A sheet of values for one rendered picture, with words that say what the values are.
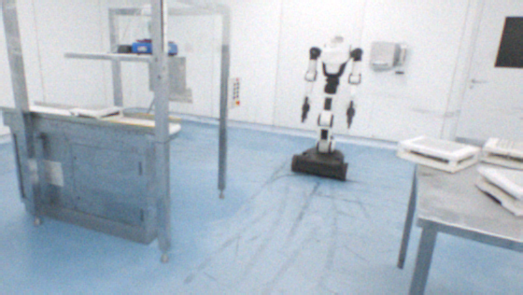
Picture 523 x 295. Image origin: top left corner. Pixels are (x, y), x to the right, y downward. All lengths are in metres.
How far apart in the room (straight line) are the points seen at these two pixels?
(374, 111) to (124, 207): 3.85
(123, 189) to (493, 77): 4.52
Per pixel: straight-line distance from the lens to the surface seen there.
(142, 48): 2.00
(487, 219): 1.26
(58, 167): 2.65
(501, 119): 5.31
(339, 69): 3.59
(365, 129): 5.19
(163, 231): 2.09
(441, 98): 5.15
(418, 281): 1.29
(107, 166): 2.32
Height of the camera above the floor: 1.33
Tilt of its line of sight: 15 degrees down
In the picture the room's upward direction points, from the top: 2 degrees clockwise
